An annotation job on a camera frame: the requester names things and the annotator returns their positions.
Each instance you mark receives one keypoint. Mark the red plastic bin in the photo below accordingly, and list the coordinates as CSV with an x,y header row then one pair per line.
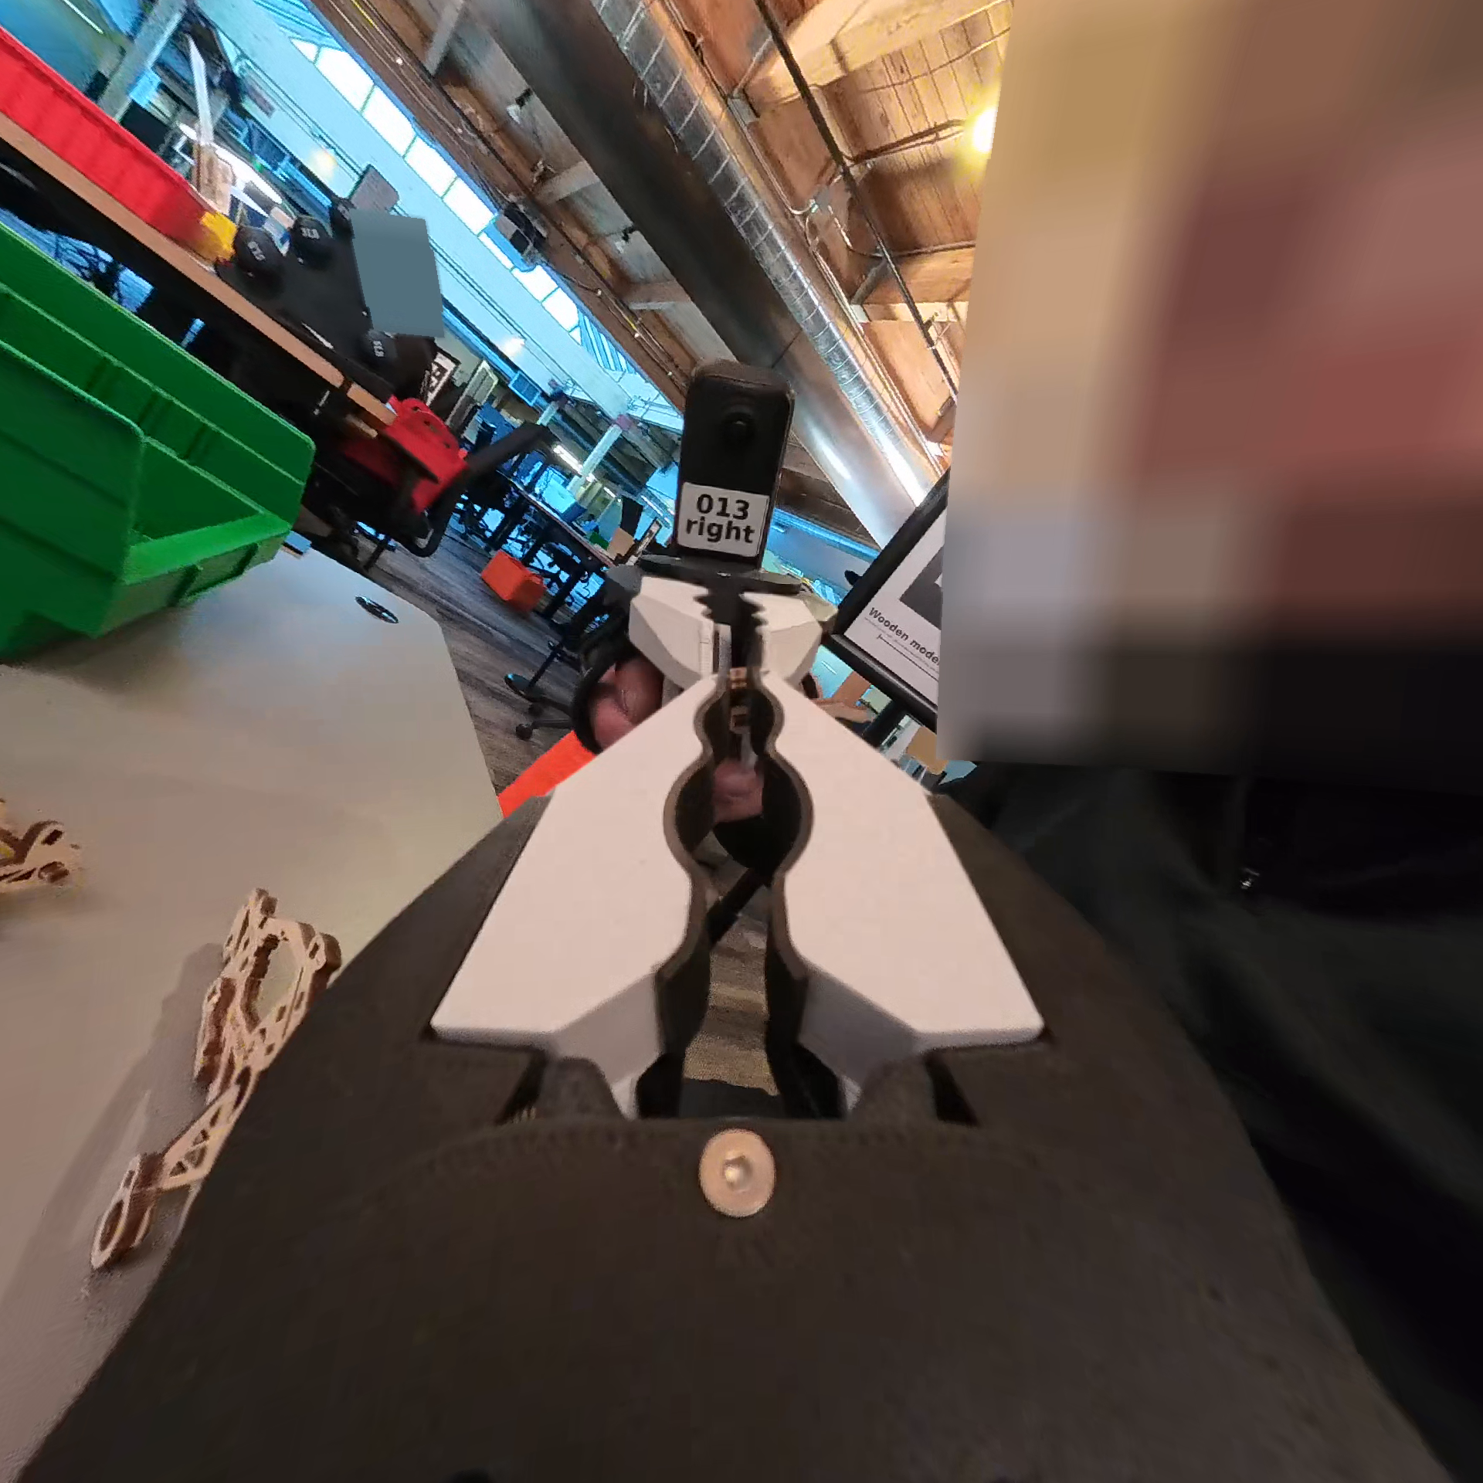
x,y
94,138

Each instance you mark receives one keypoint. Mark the black framed white sign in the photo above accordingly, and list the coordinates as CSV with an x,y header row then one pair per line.
x,y
905,649

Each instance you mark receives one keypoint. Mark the red chair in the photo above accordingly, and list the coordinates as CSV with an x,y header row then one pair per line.
x,y
403,441

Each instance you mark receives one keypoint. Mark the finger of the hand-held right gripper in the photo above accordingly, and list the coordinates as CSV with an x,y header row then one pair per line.
x,y
793,640
678,640

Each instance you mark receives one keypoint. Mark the small wooden cross part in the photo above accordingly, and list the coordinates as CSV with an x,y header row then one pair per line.
x,y
739,704

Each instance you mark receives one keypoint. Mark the stacked green plastic bins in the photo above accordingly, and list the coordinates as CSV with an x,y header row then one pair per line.
x,y
114,522

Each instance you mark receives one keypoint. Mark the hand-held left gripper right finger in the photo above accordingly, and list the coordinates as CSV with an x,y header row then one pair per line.
x,y
913,927

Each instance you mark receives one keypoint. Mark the wooden lattice assembly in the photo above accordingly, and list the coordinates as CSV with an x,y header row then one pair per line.
x,y
47,864

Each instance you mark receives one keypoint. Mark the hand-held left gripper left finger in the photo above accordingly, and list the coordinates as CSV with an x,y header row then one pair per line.
x,y
557,913

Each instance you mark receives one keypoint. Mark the cluster of black round weights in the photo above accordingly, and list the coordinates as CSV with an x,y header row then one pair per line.
x,y
311,277

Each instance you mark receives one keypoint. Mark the silver ventilation duct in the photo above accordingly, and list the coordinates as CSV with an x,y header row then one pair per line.
x,y
752,266

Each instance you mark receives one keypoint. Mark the person's black clothing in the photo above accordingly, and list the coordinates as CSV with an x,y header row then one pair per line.
x,y
1274,1043

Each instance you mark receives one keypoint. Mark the orange box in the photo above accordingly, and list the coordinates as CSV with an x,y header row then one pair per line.
x,y
550,775
511,578

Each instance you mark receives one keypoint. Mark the round table grommet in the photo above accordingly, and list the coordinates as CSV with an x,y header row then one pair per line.
x,y
376,611

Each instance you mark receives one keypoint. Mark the small yellow bin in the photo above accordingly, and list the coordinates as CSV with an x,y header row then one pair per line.
x,y
217,240

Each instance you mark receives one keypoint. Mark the person's right hand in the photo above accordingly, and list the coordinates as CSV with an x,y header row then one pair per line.
x,y
625,704

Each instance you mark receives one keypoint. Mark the wooden workbench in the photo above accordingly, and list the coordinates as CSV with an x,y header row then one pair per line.
x,y
289,339

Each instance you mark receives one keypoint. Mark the wooden model frame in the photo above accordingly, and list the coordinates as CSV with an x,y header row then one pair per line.
x,y
232,1043

